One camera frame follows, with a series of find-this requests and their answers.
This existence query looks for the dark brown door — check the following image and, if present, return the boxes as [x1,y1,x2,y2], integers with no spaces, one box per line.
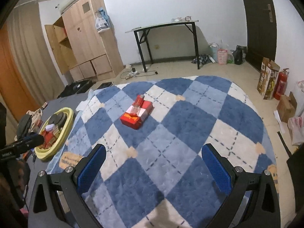
[243,0,277,71]

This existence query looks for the beige curtain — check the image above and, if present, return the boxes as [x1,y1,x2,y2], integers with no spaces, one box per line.
[6,3,64,105]

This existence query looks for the red double happiness box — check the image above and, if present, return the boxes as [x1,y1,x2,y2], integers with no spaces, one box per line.
[120,100,154,130]

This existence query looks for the black folding table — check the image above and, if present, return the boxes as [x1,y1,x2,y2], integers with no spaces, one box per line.
[130,20,200,72]

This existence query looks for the wooden wardrobe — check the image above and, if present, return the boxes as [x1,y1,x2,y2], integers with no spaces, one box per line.
[45,0,124,81]

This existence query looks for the white power strip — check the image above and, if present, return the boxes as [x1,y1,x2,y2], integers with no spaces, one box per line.
[120,67,158,80]

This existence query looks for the grey bed sheet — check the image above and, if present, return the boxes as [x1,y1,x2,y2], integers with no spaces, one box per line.
[23,92,91,172]

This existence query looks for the pink plastic bag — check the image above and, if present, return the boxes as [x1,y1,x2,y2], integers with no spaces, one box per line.
[217,48,228,65]

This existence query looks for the yellow plastic basin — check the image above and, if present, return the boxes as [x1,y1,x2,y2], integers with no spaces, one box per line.
[35,107,74,161]

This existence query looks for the blue white checkered rug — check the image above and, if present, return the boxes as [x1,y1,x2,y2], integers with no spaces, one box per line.
[46,76,276,227]

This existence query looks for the red lighter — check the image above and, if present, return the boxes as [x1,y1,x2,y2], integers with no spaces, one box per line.
[130,94,144,116]

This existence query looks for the red fire extinguisher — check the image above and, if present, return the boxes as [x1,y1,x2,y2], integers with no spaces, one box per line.
[273,68,289,100]

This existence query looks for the black open case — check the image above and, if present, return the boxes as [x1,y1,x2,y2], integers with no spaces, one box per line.
[57,79,95,98]

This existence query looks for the red silver cigarette carton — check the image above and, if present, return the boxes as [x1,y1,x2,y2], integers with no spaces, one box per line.
[39,124,61,150]

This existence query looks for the beige jacket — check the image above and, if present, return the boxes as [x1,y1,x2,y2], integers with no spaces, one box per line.
[26,108,43,132]

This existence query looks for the printed cardboard box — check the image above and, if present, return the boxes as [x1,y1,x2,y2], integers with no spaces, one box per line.
[257,57,280,100]

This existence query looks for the black foam round sponge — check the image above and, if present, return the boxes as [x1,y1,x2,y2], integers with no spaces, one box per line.
[48,112,67,129]

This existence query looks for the brown cardboard box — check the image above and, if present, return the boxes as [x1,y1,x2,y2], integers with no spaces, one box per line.
[277,92,297,123]

